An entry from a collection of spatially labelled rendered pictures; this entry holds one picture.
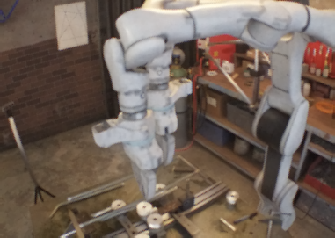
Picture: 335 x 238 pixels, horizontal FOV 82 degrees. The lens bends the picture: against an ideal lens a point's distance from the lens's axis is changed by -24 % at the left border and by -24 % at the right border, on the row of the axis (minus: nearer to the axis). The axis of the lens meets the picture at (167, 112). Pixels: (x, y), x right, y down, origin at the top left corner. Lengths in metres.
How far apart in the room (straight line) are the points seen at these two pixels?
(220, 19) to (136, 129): 0.26
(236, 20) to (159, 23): 0.15
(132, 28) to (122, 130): 0.20
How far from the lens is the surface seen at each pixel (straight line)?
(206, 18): 0.43
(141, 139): 0.49
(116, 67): 0.43
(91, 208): 0.97
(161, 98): 0.61
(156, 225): 0.77
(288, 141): 0.94
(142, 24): 0.39
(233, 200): 0.91
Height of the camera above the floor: 1.57
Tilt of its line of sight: 26 degrees down
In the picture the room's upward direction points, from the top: 3 degrees counter-clockwise
